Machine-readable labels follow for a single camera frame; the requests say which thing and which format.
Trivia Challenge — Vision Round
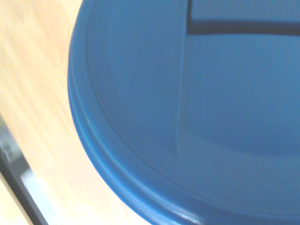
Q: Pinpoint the blue plastic plate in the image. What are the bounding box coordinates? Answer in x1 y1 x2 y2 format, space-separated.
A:
67 0 300 225

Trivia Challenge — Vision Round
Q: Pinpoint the dark metal table edge frame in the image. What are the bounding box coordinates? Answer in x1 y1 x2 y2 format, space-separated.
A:
0 112 51 225

